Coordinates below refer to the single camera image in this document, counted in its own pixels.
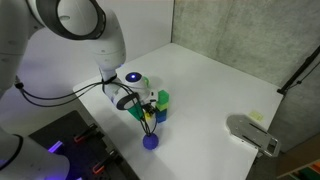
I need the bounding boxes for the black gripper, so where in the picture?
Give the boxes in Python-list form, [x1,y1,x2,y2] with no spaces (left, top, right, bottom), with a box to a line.
[142,99,156,115]

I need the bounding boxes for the yellow toy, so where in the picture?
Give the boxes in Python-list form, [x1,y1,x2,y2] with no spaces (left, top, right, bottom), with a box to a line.
[145,113,153,121]

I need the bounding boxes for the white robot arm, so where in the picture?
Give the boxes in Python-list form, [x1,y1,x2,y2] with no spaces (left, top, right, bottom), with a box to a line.
[0,0,157,180]

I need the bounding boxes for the lime yellow block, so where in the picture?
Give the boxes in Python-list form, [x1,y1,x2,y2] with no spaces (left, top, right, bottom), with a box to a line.
[156,102,169,111]

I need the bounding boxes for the blue block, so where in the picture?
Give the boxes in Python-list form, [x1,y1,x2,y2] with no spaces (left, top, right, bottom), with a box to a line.
[155,109,167,123]

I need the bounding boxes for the green block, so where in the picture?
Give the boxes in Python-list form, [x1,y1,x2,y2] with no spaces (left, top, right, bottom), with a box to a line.
[158,90,169,104]

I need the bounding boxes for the blue ball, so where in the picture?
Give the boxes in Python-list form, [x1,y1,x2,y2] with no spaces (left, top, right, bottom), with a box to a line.
[143,133,159,150]

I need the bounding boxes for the black orange clamp upper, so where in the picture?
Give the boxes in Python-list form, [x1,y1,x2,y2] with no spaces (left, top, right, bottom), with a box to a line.
[73,124,98,143]

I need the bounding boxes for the black orange clamp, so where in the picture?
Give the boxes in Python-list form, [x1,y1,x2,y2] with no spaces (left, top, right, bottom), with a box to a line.
[92,150,118,175]
[73,124,98,143]

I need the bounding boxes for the black orange clamp lower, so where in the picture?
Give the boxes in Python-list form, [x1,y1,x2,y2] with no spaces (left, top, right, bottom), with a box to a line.
[92,150,118,175]

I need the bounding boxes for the silver metal plate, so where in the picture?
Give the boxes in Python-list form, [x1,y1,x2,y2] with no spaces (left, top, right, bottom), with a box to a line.
[226,114,281,157]

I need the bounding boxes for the yellow sticky note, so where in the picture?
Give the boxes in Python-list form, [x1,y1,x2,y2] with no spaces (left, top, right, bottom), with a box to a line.
[249,111,263,121]

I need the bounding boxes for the black tripod leg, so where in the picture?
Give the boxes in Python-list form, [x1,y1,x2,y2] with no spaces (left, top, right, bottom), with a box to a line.
[277,45,320,95]

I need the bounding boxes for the wooden shelf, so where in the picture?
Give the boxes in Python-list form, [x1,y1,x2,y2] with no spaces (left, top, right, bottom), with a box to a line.
[276,134,320,179]

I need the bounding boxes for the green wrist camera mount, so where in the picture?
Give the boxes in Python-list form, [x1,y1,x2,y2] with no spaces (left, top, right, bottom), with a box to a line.
[128,104,144,121]

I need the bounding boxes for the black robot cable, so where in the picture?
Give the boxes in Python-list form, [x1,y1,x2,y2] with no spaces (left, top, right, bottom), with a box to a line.
[14,75,159,137]

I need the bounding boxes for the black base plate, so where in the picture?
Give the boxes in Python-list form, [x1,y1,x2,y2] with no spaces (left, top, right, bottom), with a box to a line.
[29,111,139,180]

